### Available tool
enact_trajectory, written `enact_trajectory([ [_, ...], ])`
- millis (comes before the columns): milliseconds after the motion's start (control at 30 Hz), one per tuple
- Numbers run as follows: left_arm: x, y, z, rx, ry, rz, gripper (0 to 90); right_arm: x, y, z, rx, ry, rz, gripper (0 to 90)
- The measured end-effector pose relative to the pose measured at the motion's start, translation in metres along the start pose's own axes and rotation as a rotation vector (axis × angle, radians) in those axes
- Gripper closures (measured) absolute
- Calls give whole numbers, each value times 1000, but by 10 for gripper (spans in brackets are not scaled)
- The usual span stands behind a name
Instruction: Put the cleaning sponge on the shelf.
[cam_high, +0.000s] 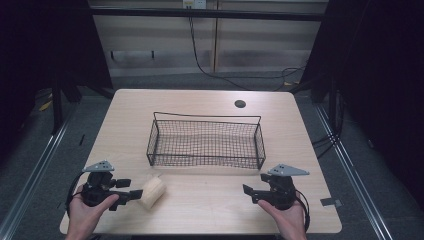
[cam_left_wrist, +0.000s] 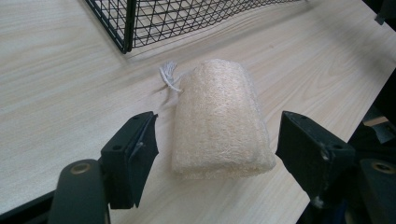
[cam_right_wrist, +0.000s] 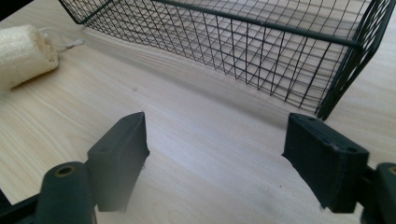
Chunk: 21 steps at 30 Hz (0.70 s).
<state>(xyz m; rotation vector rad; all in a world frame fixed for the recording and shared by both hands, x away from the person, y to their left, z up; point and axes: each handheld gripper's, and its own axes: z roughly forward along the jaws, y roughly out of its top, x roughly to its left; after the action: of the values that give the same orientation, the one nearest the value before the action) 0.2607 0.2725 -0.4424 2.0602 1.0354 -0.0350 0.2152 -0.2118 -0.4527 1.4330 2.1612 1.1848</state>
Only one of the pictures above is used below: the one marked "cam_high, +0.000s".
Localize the person's left hand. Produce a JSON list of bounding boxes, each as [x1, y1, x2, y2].
[[66, 184, 120, 236]]

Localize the black curtain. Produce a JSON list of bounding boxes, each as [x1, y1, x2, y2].
[[0, 0, 114, 161], [299, 0, 424, 214]]

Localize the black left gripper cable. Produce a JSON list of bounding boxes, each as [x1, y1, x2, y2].
[[65, 170, 88, 218]]

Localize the white wall outlet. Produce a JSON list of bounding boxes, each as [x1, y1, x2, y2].
[[182, 0, 207, 10]]

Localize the yellow floor tape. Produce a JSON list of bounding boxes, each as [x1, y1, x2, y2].
[[37, 99, 54, 113]]

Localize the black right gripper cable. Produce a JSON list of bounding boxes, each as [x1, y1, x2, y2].
[[294, 188, 311, 233]]

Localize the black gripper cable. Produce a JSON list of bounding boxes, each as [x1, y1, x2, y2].
[[65, 170, 88, 218], [294, 188, 311, 233]]

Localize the black wire mesh basket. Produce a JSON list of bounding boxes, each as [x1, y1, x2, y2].
[[146, 111, 267, 171]]

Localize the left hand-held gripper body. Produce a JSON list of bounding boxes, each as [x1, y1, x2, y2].
[[81, 160, 120, 212]]

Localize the black stand post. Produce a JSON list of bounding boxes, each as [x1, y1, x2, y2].
[[50, 78, 65, 135]]

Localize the black wall cable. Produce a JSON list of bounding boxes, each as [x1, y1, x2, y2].
[[187, 15, 307, 92]]

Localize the metal floor rail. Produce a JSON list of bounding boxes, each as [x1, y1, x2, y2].
[[0, 106, 81, 240], [312, 101, 396, 240]]

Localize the person's right hand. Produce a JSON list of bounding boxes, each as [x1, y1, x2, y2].
[[257, 197, 308, 238]]

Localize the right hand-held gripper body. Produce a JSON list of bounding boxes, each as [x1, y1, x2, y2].
[[266, 163, 311, 211]]

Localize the black floor cables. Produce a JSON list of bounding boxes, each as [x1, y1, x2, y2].
[[311, 89, 346, 160]]

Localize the black horizontal frame bar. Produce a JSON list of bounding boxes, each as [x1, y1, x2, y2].
[[89, 6, 330, 22]]

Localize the grey tape piece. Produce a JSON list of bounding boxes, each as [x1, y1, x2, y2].
[[319, 197, 344, 208]]

